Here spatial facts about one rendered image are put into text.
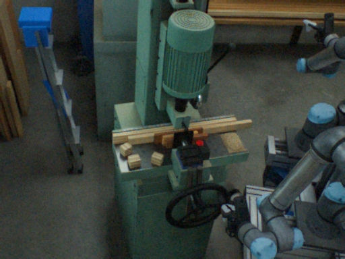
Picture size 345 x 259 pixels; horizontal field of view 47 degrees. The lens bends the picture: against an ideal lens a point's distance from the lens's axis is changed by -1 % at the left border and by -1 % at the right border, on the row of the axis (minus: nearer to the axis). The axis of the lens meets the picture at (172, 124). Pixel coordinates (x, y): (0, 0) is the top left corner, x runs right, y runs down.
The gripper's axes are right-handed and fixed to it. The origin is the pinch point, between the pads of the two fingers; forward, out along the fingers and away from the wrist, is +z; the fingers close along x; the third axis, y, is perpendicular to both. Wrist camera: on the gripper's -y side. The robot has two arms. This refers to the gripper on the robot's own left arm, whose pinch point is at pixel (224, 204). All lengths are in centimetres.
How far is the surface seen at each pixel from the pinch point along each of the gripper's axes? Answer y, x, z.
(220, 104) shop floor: -7, 74, 183
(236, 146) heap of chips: -17.8, 15.0, 21.8
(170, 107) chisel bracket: -36.7, -14.6, 27.8
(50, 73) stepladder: -48, -66, 95
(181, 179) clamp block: -9.0, -15.3, 10.6
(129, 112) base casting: -28, -26, 67
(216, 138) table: -20.0, 8.3, 29.8
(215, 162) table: -11.0, 4.2, 21.3
